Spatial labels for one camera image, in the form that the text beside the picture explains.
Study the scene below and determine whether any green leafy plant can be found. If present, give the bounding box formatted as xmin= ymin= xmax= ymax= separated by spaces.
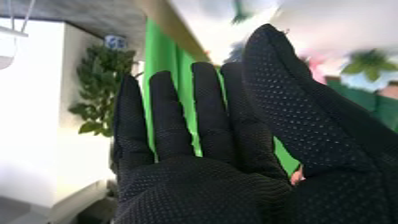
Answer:
xmin=66 ymin=43 xmax=143 ymax=138

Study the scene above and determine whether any green sprig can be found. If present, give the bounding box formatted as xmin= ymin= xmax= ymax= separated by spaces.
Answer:
xmin=340 ymin=49 xmax=398 ymax=83

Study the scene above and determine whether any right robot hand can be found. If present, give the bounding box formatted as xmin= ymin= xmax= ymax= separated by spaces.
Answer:
xmin=109 ymin=23 xmax=398 ymax=224

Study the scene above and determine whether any pink flower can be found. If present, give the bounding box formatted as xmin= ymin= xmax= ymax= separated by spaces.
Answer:
xmin=301 ymin=49 xmax=331 ymax=85

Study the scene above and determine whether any white sheet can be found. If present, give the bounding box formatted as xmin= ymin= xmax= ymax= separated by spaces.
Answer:
xmin=273 ymin=0 xmax=398 ymax=55

